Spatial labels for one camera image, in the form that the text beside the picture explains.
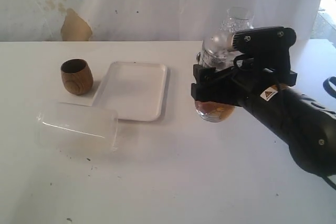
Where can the translucent plastic measuring cup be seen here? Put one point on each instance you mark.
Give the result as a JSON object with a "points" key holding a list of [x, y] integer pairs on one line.
{"points": [[77, 129]]}

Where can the white rectangular tray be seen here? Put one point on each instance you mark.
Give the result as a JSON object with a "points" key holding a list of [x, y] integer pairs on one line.
{"points": [[134, 89]]}

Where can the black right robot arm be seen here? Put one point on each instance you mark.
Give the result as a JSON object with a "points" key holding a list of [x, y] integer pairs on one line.
{"points": [[308, 130]]}

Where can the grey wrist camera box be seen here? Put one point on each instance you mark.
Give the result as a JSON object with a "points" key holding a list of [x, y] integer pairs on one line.
{"points": [[230, 44]]}

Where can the clear plastic shaker cup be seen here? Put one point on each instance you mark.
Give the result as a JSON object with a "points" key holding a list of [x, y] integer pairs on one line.
{"points": [[211, 60]]}

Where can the clear plastic shaker lid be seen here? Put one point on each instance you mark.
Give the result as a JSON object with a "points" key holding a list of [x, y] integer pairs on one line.
{"points": [[237, 19]]}

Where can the brown wooden cup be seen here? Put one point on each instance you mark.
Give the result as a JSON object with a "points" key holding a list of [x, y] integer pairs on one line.
{"points": [[76, 76]]}

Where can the brown wooden cubes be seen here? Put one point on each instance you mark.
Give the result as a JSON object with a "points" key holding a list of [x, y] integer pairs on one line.
{"points": [[213, 112]]}

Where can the stainless steel cup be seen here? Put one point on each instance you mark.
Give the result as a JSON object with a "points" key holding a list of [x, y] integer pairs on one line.
{"points": [[198, 57]]}

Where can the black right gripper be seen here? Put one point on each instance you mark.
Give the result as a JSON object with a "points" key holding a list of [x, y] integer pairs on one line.
{"points": [[261, 76]]}

